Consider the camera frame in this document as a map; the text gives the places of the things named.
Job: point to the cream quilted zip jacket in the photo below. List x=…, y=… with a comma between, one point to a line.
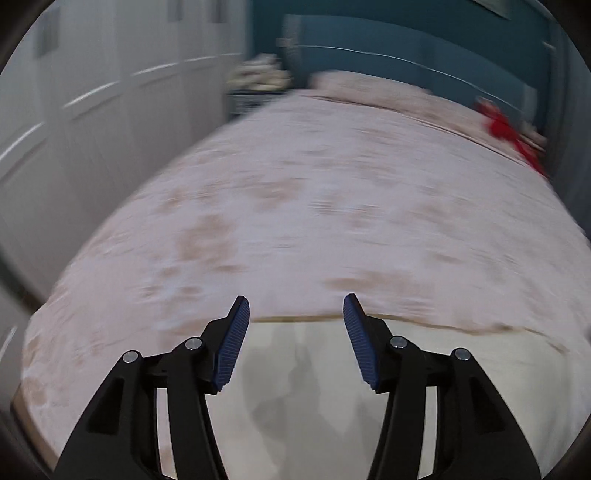
x=300, y=369

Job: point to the bed with pink floral cover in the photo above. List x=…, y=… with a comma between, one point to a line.
x=323, y=184

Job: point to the grey bedside nightstand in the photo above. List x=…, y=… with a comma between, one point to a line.
x=251, y=104

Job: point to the pile of beige clothes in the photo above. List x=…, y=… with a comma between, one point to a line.
x=258, y=74

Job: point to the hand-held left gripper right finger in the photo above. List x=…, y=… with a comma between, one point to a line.
x=360, y=341

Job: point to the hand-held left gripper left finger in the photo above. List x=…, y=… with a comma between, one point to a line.
x=233, y=346

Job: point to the white panelled wardrobe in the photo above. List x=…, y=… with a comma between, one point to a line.
x=115, y=92

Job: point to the blue upholstered bed headboard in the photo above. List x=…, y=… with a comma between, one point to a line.
x=392, y=41

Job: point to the red cloth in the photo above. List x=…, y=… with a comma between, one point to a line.
x=505, y=129

